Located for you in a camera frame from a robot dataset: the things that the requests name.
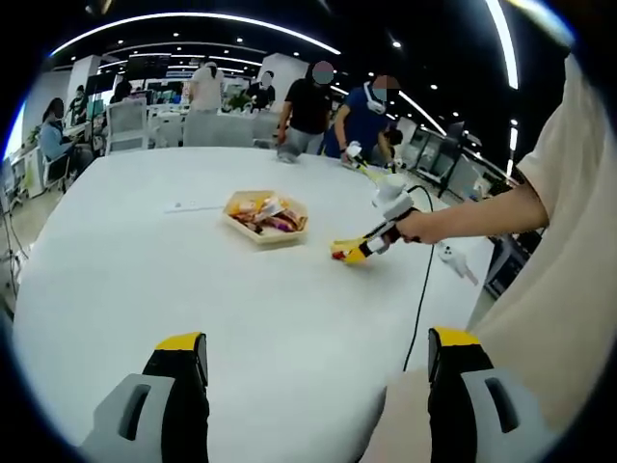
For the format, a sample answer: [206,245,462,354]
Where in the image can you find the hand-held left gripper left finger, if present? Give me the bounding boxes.
[76,331,211,463]

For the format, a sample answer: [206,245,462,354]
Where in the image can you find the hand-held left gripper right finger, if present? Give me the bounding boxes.
[426,325,563,463]

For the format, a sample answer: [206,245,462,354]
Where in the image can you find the yellow food tongs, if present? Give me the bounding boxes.
[329,233,370,251]

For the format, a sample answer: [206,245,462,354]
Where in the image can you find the beige hexagonal food container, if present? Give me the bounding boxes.
[221,188,310,251]

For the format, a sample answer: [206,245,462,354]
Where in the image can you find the pile of food snack packets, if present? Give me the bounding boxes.
[226,193,308,236]

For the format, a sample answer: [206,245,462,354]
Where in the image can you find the person's right hand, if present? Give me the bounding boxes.
[397,209,445,246]

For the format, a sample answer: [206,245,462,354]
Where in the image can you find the white game controller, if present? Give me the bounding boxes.
[438,240,482,287]

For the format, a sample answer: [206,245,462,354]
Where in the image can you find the black tripod stand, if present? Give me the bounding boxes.
[435,121,484,200]

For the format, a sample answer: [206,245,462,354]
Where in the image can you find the grey crumpled bag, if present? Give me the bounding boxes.
[275,143,302,166]

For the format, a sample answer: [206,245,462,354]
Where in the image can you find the operator in beige shirt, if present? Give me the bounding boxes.
[380,52,617,463]

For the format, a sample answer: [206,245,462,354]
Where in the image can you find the grey desk partition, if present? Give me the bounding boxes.
[181,109,255,150]

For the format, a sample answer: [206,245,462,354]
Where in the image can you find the long ceiling light strip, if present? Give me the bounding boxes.
[483,0,522,91]
[49,11,343,57]

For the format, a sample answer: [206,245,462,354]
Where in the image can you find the white mesh office chair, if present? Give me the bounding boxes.
[104,97,149,155]

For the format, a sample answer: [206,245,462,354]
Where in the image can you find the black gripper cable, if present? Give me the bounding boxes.
[402,184,438,373]

